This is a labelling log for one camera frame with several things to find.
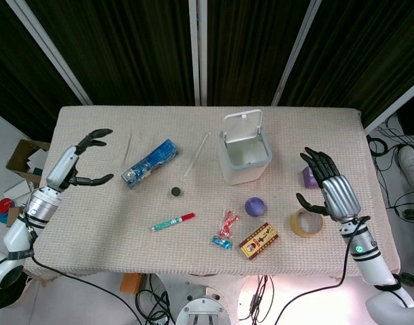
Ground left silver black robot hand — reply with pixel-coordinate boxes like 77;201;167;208
45;128;115;193

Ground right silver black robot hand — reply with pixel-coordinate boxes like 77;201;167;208
295;146;362;224

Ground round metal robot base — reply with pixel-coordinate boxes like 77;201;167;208
174;284;232;325

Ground purple cube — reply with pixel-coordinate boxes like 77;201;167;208
301;166;319;190

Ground white grey trash bin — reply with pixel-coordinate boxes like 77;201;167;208
218;108;273;186

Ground brown cardboard box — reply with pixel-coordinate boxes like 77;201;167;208
5;139;51;186

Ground yellow tape roll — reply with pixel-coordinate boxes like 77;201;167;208
289;208;324;238

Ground thin wooden stick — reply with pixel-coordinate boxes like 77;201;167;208
123;135;133;163

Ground red blue round discs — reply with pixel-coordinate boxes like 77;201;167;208
0;198;16;225

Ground white sneaker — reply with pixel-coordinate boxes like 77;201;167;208
397;145;414;192

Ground purple ball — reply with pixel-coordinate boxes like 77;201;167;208
244;196;267;218

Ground blue plastic package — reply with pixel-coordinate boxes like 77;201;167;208
121;137;180;189

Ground yellow red carton box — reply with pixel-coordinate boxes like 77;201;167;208
239;222;281;261

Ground red candy wrapper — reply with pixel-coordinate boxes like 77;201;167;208
218;209;241;240

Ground red green marker pen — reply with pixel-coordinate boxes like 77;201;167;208
150;212;196;232

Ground small blue wrapper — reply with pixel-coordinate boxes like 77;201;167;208
211;236;235;250

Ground clear plastic straw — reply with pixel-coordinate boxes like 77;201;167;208
182;131;211;181

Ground orange box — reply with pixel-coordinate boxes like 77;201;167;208
120;273;144;294

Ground beige woven tablecloth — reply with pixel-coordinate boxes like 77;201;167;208
23;106;401;280

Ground black floor cables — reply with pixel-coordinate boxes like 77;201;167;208
365;114;414;221

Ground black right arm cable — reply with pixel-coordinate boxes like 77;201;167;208
273;216;371;325

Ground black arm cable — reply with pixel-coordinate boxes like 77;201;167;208
273;216;371;325
26;226;144;325

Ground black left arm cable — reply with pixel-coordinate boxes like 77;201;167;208
26;226;144;325

